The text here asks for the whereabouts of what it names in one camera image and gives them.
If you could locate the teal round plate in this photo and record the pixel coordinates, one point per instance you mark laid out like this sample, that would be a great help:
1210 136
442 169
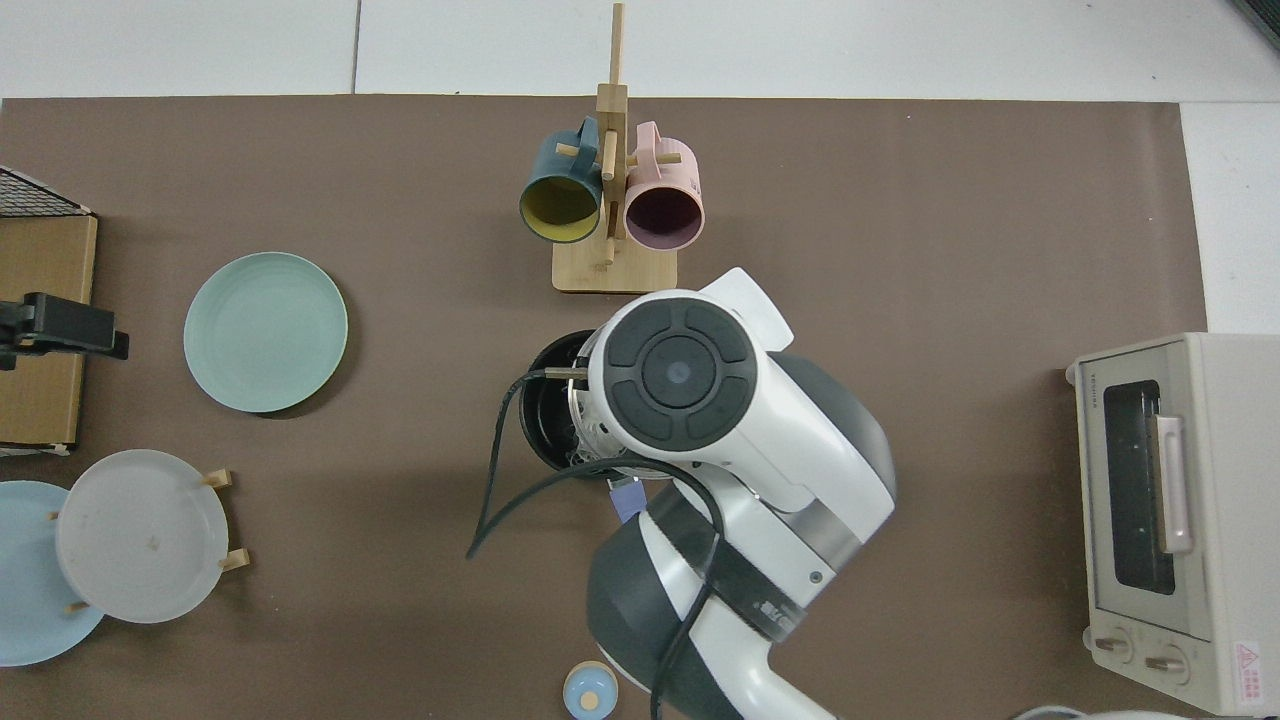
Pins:
265 332

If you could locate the wooden plate rack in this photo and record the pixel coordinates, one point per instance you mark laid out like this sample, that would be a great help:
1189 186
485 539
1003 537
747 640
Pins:
236 560

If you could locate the grey plate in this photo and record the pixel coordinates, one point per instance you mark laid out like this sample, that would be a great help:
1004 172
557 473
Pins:
140 535

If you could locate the light blue plate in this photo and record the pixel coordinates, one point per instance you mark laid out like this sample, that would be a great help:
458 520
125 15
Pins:
25 580

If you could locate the wooden cup stand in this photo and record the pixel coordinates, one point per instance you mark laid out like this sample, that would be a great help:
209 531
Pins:
615 275

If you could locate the pink cup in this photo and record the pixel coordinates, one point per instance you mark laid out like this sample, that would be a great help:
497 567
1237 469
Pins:
682 172

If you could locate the dark teal cup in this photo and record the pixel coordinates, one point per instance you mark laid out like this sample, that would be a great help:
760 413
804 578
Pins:
543 168

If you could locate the brown table cloth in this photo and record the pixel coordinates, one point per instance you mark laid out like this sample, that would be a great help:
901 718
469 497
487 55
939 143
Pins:
400 560

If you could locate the small blue round thing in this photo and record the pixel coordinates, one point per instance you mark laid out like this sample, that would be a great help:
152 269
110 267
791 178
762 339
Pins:
590 693

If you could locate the pale toaster oven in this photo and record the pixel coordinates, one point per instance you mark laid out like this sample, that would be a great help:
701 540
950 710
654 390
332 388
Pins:
1230 500

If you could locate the black bracket mount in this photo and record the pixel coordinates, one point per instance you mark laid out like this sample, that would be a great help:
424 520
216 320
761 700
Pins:
65 325

